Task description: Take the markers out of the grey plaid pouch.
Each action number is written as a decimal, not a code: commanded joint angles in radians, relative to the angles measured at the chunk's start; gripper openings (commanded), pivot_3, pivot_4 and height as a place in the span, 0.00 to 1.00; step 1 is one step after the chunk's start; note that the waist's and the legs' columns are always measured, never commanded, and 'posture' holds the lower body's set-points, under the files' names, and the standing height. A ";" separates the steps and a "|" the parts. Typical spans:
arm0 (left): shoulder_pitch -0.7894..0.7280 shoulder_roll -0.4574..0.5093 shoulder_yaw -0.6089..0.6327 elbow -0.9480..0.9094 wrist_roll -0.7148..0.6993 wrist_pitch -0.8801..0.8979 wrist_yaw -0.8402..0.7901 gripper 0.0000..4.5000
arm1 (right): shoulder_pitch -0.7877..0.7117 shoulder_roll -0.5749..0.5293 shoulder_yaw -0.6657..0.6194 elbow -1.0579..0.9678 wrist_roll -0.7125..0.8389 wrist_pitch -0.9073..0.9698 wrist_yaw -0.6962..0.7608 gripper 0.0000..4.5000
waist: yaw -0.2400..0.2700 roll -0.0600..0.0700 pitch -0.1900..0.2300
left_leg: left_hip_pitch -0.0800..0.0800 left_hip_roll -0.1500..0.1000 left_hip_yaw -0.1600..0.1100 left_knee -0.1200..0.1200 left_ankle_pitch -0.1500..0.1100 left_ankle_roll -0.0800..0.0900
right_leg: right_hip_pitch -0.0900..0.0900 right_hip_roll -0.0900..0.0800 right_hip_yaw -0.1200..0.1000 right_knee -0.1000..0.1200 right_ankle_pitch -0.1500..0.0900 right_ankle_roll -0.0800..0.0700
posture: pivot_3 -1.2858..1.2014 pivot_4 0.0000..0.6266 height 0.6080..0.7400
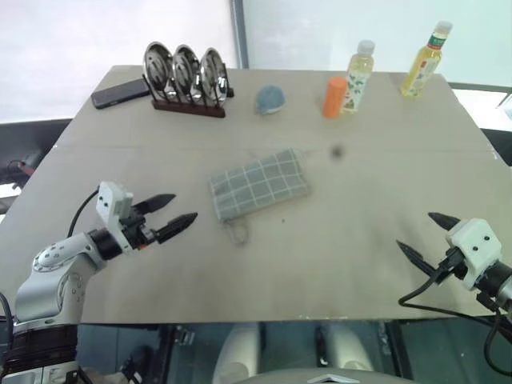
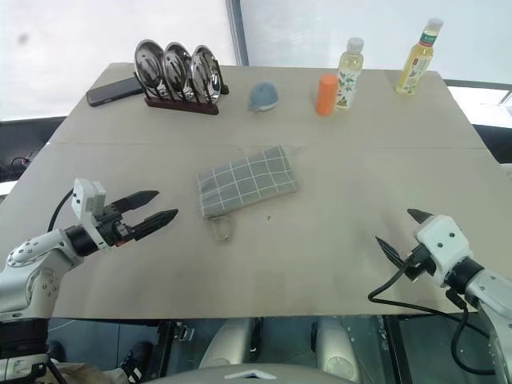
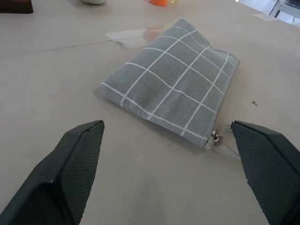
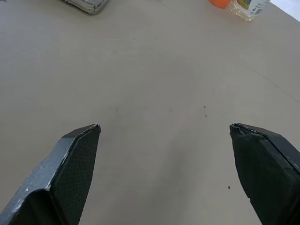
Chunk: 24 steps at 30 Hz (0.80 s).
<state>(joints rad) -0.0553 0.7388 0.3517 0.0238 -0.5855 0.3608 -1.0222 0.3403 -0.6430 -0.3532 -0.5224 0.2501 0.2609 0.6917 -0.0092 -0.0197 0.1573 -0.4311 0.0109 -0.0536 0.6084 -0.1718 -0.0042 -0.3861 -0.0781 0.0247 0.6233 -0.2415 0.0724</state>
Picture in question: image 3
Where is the dark wooden plate rack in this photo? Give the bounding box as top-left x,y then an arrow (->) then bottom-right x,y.
0,0 -> 34,14

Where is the clear zipper pull strap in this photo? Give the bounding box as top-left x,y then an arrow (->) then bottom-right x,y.
210,125 -> 242,162

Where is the green patterned pencil pouch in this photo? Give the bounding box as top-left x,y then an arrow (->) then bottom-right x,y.
99,18 -> 240,148

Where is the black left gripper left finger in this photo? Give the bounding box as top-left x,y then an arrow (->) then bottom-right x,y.
0,120 -> 105,225

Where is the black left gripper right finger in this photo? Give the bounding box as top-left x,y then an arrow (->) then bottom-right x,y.
230,120 -> 300,225

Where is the grey metal frame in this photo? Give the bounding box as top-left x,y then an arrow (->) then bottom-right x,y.
269,0 -> 300,24

